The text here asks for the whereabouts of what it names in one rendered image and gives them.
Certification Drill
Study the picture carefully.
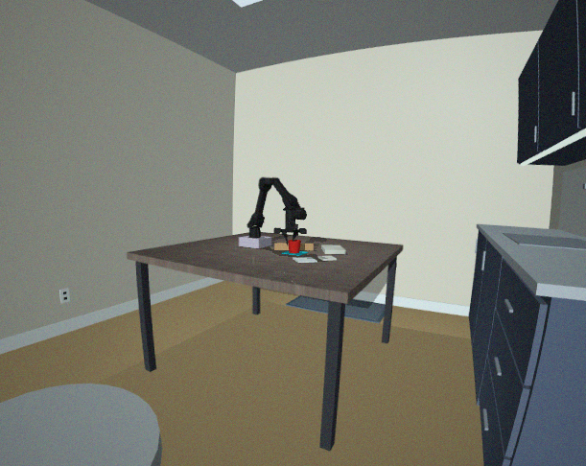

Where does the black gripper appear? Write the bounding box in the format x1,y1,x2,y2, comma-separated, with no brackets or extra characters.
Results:
273,219,307,245

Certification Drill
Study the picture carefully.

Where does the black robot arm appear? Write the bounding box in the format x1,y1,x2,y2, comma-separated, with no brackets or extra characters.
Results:
246,177,307,238

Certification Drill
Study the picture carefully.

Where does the tan wooden bar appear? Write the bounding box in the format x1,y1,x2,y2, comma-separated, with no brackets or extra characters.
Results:
274,243,314,250

